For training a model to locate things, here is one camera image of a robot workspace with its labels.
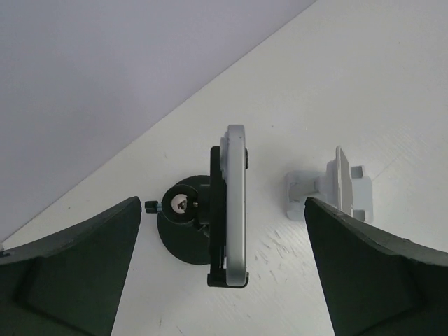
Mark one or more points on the black round-base phone stand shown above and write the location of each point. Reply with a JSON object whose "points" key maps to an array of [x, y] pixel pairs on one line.
{"points": [[191, 221]]}

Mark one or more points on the white-edged black smartphone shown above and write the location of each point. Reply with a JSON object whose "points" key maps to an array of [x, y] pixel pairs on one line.
{"points": [[233, 170]]}

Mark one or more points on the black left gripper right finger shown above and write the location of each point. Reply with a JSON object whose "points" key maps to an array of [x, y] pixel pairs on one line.
{"points": [[374, 282]]}

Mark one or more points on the silver folding phone stand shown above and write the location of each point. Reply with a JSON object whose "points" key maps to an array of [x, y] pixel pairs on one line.
{"points": [[343, 186]]}

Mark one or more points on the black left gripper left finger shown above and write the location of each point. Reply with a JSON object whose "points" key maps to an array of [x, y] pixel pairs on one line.
{"points": [[70, 282]]}

